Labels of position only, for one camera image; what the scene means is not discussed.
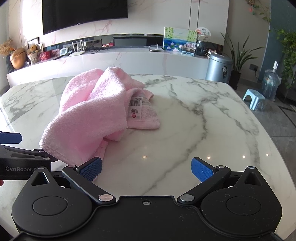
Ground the pink terry towel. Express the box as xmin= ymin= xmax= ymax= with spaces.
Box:
xmin=39 ymin=67 xmax=160 ymax=166

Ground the golden round ornament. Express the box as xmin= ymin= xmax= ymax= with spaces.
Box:
xmin=10 ymin=48 xmax=26 ymax=70

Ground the teddy bear toy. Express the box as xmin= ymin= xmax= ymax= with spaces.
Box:
xmin=28 ymin=44 xmax=39 ymax=65

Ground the red gift box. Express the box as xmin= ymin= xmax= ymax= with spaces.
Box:
xmin=40 ymin=51 xmax=52 ymax=62

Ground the blue plastic step stool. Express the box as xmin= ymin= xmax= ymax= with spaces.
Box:
xmin=242 ymin=89 xmax=265 ymax=110

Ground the white wifi router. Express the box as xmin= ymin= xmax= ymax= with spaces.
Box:
xmin=69 ymin=40 xmax=85 ymax=57

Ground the silver round trash bin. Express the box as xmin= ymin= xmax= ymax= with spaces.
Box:
xmin=205 ymin=53 xmax=232 ymax=83

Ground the clear water jug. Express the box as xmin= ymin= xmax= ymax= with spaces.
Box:
xmin=262 ymin=61 xmax=281 ymax=101

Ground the potted long-leaf plant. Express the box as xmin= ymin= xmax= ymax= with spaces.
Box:
xmin=220 ymin=33 xmax=264 ymax=90

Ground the climbing green vine plant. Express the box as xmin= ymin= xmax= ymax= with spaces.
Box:
xmin=247 ymin=1 xmax=295 ymax=89

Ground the lotus painting acrylic frame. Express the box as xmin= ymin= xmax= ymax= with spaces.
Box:
xmin=163 ymin=27 xmax=198 ymax=56

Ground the black wall television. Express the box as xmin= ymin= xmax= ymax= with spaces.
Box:
xmin=42 ymin=0 xmax=128 ymax=34

